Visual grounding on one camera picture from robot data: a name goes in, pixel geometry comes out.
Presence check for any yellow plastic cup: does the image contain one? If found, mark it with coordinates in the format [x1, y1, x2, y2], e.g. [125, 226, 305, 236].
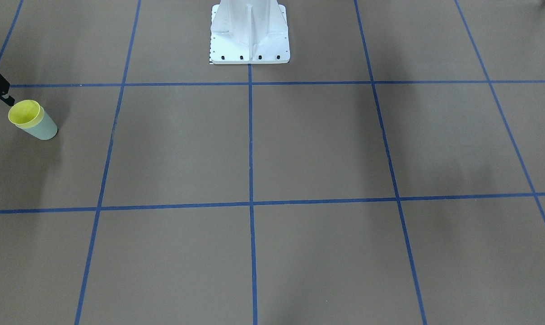
[8, 99, 45, 129]

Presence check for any green plastic cup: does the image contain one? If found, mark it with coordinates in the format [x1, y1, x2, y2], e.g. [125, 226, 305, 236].
[20, 111, 58, 140]

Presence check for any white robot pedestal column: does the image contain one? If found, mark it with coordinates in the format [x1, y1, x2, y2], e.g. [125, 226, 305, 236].
[209, 0, 291, 65]

